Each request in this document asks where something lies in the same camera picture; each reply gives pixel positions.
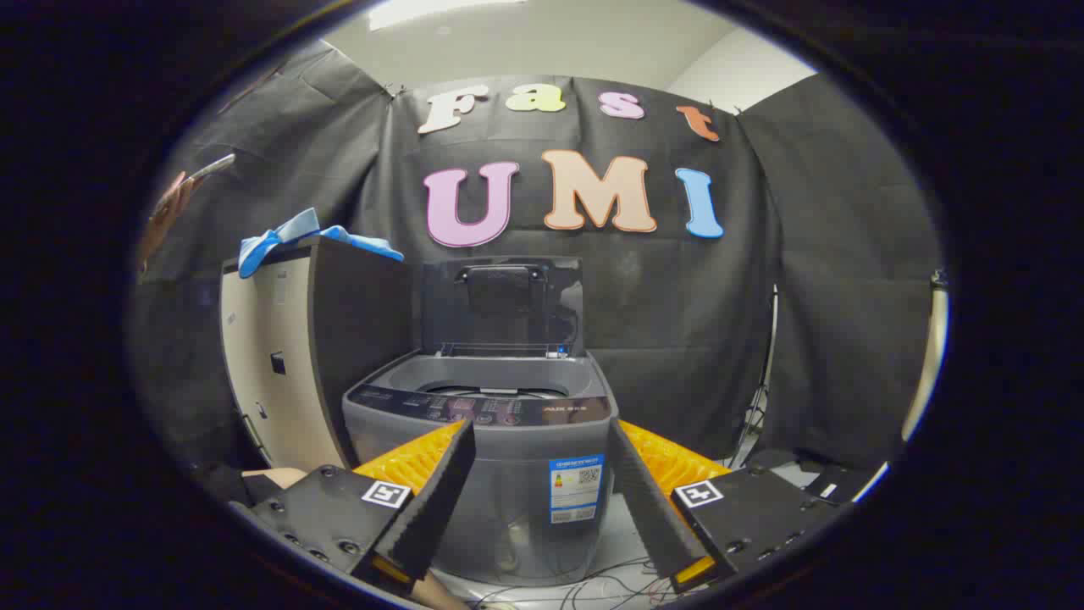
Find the dark washing machine lid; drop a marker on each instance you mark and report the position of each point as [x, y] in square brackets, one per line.
[508, 296]

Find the beige and grey cabinet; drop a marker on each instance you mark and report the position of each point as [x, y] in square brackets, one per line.
[279, 364]

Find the light blue shirt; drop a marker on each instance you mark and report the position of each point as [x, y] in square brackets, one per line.
[296, 227]

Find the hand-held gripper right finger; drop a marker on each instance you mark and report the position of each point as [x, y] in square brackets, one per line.
[648, 508]

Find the silver flat object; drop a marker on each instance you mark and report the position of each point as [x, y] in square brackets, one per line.
[212, 167]

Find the ceiling light panel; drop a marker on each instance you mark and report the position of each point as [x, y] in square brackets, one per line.
[423, 10]

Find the white pole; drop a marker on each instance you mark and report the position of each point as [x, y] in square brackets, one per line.
[927, 356]

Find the reddish brown blurred object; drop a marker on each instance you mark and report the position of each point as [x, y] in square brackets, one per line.
[165, 216]

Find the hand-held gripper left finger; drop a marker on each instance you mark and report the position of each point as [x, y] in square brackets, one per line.
[440, 500]

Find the grey washing machine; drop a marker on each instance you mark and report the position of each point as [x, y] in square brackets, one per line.
[517, 508]

